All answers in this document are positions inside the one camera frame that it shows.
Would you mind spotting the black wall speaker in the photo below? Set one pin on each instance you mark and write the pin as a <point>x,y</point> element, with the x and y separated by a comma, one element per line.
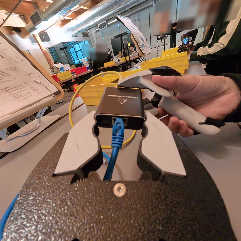
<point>44,36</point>

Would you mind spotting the red plastic bin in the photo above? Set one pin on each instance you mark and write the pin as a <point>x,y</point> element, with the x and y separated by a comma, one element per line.
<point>55,77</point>
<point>79,70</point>

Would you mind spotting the black network splitter box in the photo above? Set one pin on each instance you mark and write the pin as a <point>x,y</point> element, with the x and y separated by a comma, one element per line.
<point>120,105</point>

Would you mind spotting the grey desk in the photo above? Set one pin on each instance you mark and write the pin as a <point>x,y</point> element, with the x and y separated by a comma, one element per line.
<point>216,160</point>

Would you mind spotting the person's right hand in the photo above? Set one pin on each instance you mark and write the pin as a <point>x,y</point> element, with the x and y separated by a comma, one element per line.
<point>207,94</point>

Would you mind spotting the silver ventilation duct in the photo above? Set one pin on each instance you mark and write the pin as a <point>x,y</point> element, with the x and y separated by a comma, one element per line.
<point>56,11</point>
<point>97,13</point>

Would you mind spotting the printed instruction sheets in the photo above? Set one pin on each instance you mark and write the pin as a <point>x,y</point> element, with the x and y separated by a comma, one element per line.
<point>18,84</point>

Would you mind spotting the black monitor screen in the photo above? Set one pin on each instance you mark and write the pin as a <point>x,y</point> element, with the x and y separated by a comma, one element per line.
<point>116,45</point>

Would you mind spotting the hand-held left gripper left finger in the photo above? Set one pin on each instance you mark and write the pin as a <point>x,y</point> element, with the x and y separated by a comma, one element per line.
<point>77,148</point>

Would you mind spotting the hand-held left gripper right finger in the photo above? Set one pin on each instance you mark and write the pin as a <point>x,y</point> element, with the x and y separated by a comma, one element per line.
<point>162,150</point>

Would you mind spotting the wooden document stand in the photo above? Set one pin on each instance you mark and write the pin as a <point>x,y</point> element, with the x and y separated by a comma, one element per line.
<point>59,94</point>
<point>139,35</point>

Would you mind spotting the small yellow plastic bin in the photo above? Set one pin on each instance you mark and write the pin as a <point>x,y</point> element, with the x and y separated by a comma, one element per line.
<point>64,75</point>

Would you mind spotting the white stand base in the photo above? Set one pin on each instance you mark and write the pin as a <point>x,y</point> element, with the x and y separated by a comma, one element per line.
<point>43,122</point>

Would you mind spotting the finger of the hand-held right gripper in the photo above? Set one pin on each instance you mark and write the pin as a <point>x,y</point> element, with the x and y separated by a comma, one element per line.
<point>133,81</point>

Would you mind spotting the person's right forearm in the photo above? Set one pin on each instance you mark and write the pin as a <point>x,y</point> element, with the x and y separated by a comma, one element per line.
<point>237,81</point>

